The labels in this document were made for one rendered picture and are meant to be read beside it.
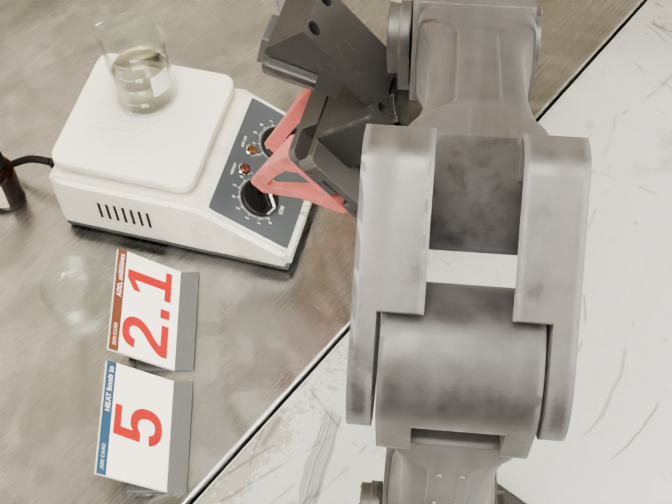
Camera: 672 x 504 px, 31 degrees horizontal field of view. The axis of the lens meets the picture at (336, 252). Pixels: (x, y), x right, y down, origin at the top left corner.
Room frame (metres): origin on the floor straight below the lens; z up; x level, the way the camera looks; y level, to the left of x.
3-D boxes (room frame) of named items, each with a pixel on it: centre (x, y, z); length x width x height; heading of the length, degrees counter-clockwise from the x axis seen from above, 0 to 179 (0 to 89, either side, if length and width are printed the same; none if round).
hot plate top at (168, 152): (0.62, 0.15, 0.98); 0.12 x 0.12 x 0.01; 73
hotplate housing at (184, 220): (0.61, 0.12, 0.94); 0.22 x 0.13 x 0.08; 73
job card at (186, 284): (0.48, 0.14, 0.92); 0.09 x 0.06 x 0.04; 179
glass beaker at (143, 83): (0.65, 0.15, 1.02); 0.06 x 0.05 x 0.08; 74
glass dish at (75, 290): (0.51, 0.21, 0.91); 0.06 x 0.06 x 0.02
